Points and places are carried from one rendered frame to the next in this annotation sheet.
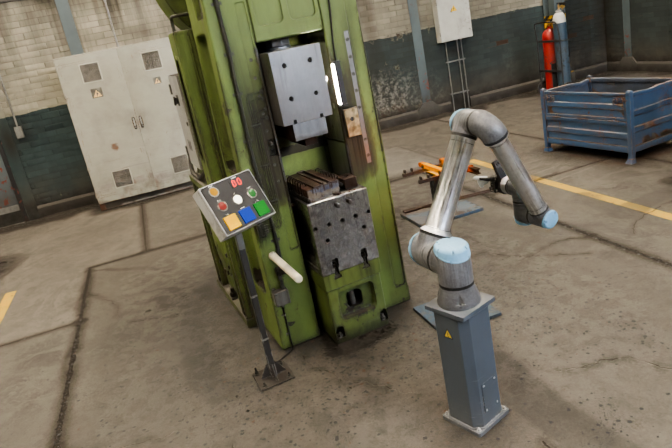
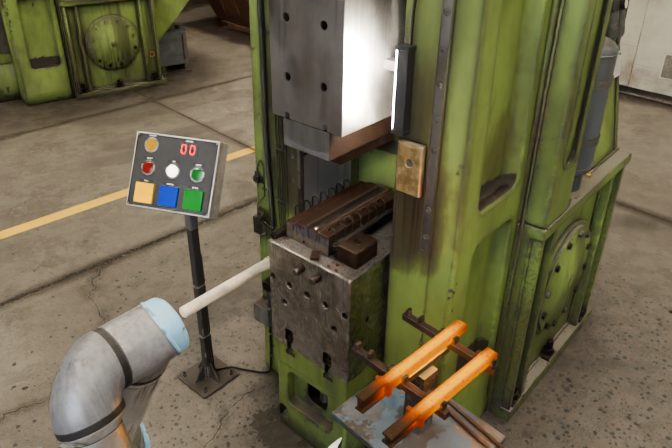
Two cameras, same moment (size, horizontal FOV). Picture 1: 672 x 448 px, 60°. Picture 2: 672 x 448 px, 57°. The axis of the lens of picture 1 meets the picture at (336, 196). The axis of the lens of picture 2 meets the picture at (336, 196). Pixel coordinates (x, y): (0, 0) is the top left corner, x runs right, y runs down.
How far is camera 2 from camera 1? 2.94 m
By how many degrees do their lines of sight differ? 58
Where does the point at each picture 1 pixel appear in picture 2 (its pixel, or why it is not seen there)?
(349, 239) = (311, 326)
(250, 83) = not seen: hidden behind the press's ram
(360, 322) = (307, 427)
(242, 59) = not seen: outside the picture
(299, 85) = (301, 61)
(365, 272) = (324, 383)
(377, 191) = (423, 301)
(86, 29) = not seen: outside the picture
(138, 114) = not seen: outside the picture
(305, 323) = not seen: hidden behind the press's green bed
